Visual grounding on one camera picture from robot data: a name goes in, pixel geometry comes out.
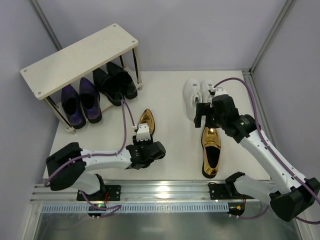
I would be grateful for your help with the aluminium frame post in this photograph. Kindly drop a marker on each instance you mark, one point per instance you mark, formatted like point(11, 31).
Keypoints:
point(45, 23)
point(276, 26)

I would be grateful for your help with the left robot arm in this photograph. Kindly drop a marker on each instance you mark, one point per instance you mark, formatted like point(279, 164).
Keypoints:
point(69, 167)

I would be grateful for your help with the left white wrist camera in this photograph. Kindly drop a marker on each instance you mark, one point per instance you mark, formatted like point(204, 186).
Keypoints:
point(142, 132)

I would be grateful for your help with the right black controller board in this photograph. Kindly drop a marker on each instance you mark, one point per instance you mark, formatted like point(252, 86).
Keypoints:
point(235, 210)

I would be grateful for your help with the black mounting plate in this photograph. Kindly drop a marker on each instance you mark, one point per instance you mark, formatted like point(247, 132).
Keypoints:
point(225, 191)
point(105, 193)

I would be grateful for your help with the right aluminium floor rail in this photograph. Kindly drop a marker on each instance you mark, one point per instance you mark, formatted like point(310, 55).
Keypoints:
point(249, 79)

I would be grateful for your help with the gold loafer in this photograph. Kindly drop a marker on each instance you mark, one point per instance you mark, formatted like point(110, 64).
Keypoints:
point(148, 118)
point(211, 144)

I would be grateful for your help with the white two-tier shoe shelf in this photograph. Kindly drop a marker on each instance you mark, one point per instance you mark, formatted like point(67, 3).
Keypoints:
point(50, 74)

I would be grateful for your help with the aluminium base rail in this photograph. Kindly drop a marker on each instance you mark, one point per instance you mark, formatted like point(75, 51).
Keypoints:
point(142, 191)

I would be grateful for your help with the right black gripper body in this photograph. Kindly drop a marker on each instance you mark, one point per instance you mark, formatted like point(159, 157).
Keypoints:
point(203, 115)

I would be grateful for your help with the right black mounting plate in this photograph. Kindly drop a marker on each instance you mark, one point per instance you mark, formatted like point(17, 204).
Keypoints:
point(225, 191)

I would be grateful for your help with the slotted grey cable duct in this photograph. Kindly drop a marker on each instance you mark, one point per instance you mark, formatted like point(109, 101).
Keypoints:
point(149, 207)

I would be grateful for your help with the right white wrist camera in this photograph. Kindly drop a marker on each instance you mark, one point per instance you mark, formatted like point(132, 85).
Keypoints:
point(217, 91)

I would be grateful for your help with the purple loafer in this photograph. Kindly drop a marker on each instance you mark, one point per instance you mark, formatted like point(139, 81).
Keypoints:
point(71, 105)
point(90, 101)

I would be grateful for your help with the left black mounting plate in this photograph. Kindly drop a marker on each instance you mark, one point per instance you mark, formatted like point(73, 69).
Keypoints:
point(105, 193)

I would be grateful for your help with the black controller board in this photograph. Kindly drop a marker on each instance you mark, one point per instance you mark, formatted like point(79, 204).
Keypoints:
point(235, 210)
point(97, 211)

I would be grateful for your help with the white sneaker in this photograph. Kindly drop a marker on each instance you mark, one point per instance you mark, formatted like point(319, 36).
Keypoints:
point(206, 85)
point(191, 96)

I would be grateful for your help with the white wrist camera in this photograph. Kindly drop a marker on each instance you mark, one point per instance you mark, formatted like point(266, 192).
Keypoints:
point(142, 132)
point(217, 91)

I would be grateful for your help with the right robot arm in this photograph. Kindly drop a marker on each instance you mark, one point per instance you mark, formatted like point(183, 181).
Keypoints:
point(289, 192)

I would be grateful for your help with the right aluminium frame post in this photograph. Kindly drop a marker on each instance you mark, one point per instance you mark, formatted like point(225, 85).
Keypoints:
point(276, 26)

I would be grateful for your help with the left black controller board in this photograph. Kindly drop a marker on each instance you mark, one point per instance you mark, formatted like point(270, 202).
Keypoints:
point(97, 211)

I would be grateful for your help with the left aluminium frame post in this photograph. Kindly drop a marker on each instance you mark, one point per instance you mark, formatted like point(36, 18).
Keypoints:
point(45, 23)

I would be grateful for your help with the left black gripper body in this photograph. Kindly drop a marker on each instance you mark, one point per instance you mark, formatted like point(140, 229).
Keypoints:
point(141, 144)

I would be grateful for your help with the black loafer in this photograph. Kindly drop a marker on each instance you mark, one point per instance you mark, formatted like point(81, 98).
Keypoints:
point(127, 87)
point(107, 85)

